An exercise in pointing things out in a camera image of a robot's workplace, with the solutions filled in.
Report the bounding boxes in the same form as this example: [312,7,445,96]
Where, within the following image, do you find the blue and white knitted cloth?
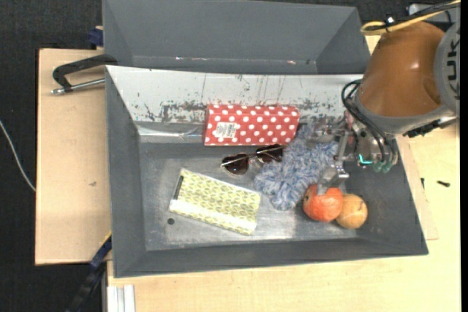
[253,122,341,213]

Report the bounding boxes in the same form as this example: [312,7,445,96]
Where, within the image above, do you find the red white-dotted box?
[203,104,301,147]

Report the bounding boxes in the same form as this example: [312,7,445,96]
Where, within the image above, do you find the grey metal bin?
[101,0,429,278]

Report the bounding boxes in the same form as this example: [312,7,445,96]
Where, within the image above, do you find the orange tangerine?
[301,183,345,224]

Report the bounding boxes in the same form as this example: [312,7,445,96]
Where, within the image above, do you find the yellow-orange round fruit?
[335,193,369,230]

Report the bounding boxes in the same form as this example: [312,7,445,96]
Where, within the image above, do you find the heart-shaped sunglasses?
[220,143,287,178]

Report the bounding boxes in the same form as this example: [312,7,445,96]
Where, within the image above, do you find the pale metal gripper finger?
[316,156,351,195]
[307,123,347,144]

